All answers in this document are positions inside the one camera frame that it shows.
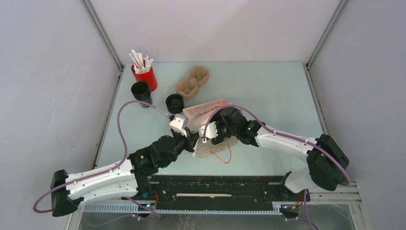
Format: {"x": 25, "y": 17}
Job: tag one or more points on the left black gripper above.
{"x": 190, "y": 140}

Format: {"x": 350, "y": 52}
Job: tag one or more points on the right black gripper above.
{"x": 220, "y": 136}

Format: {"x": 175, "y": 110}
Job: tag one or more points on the beige paper bag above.
{"x": 210, "y": 141}

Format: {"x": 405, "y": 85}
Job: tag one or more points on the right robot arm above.
{"x": 326, "y": 162}

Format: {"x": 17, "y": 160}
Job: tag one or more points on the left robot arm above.
{"x": 120, "y": 179}

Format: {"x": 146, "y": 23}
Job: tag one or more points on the stack of black lids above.
{"x": 174, "y": 104}

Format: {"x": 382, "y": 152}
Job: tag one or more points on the brown pulp cup carrier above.
{"x": 188, "y": 87}

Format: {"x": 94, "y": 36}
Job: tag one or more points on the stack of black cups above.
{"x": 141, "y": 92}

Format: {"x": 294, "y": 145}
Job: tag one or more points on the red cylindrical holder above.
{"x": 148, "y": 77}

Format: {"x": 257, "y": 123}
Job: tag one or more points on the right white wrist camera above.
{"x": 208, "y": 132}

